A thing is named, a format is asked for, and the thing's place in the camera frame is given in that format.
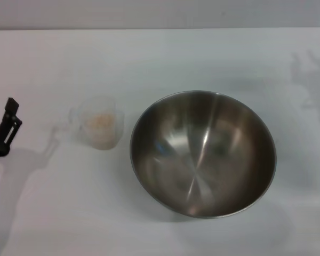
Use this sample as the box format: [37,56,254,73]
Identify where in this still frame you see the rice grains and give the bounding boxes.
[85,113,115,149]

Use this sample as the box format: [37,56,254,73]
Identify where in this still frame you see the clear plastic measuring cup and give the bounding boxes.
[69,95,125,151]

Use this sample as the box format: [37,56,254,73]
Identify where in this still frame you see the stainless steel mixing bowl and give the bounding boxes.
[130,90,277,220]

